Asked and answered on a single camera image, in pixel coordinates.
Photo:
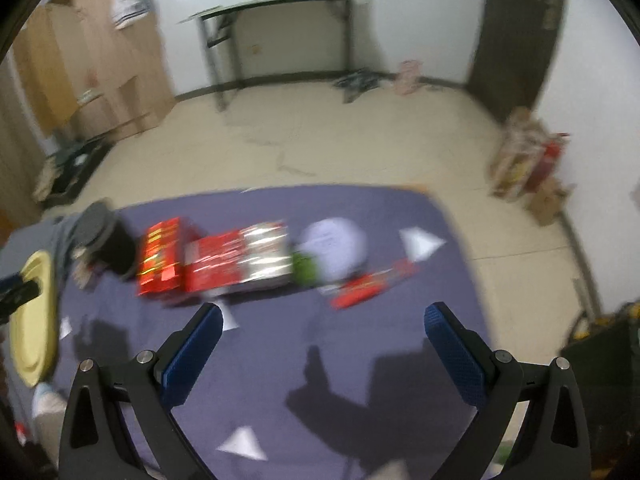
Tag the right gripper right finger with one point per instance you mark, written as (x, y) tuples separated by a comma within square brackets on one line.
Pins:
[(553, 441)]

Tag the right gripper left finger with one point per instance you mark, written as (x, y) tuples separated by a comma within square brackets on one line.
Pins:
[(96, 442)]

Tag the yellow plastic basin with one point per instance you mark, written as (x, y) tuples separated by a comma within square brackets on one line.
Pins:
[(34, 325)]

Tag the red cigarette pack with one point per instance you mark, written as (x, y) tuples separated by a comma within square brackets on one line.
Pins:
[(161, 269)]

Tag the red silver cigarette box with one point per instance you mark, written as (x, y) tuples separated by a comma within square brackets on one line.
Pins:
[(258, 257)]

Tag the red packet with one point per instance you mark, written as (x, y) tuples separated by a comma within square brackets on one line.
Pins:
[(370, 285)]

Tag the green small packet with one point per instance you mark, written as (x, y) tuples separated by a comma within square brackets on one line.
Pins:
[(304, 270)]

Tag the grey blanket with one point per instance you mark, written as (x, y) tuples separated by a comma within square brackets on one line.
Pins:
[(54, 235)]

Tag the open black suitcase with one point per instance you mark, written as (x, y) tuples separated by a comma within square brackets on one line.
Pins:
[(65, 174)]

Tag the purple table cloth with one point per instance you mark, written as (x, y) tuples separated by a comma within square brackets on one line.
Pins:
[(298, 390)]

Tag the wooden wardrobe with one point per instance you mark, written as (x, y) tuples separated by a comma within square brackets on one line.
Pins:
[(93, 67)]

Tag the black folding desk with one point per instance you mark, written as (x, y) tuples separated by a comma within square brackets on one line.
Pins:
[(259, 42)]

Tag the pink item on floor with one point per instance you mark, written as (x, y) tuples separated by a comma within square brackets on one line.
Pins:
[(408, 78)]

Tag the dark clothes on floor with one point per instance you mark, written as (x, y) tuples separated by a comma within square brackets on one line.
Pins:
[(356, 83)]

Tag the dark door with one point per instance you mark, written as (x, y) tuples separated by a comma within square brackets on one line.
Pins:
[(513, 54)]

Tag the pile of boxes by wall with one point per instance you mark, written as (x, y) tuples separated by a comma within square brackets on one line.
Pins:
[(525, 166)]

